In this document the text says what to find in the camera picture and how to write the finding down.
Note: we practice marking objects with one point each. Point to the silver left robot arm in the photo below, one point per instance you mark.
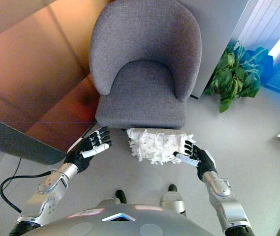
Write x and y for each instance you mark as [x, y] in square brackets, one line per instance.
[46, 189]

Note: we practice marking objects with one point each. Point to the white cabinet panel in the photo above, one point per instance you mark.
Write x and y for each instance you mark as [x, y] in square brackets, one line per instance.
[218, 37]

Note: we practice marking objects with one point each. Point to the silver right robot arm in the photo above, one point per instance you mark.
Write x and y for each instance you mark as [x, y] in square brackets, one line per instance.
[224, 196]

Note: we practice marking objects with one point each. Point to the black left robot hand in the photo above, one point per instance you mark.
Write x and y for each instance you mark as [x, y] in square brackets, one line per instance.
[84, 150]

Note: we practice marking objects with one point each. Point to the brown wooden table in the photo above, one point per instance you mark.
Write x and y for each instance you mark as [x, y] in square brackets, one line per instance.
[31, 73]

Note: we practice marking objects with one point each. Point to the grey fabric armchair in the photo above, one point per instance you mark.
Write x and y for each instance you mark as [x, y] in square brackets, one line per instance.
[144, 37]

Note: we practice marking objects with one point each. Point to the white fringed pillow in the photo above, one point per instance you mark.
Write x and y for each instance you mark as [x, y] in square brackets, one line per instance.
[152, 145]

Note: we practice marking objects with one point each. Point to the green leafy plant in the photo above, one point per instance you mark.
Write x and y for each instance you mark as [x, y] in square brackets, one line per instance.
[235, 76]

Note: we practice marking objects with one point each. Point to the silver right robot leg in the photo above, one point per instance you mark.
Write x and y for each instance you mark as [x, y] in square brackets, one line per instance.
[173, 200]

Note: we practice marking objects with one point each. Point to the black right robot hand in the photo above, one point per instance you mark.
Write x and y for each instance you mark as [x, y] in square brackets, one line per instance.
[203, 161]

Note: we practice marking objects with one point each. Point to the grey robot torso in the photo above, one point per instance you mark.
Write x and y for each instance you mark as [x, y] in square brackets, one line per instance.
[120, 226]

